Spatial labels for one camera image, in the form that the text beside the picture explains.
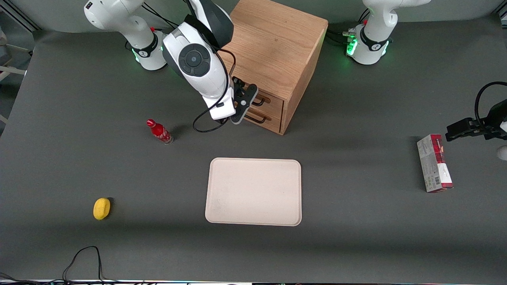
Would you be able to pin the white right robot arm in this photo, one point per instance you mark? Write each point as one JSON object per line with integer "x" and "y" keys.
{"x": 210, "y": 79}

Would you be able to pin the yellow lemon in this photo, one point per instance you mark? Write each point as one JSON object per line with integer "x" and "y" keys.
{"x": 101, "y": 208}

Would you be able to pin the aluminium frame rail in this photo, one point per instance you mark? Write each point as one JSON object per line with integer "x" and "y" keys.
{"x": 500, "y": 12}
{"x": 20, "y": 15}

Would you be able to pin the wooden drawer cabinet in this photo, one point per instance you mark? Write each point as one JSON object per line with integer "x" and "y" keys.
{"x": 277, "y": 43}

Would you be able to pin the white stand frame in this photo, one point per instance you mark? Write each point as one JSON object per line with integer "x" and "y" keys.
{"x": 12, "y": 70}

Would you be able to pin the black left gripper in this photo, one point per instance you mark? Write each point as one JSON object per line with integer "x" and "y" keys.
{"x": 494, "y": 119}

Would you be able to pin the beige plastic tray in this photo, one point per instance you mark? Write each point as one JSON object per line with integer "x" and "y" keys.
{"x": 253, "y": 192}

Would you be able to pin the red cola bottle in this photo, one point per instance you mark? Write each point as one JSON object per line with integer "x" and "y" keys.
{"x": 159, "y": 132}

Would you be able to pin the grey and red carton box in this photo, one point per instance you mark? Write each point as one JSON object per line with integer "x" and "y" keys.
{"x": 433, "y": 166}

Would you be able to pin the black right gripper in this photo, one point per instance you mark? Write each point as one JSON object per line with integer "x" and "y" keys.
{"x": 237, "y": 88}

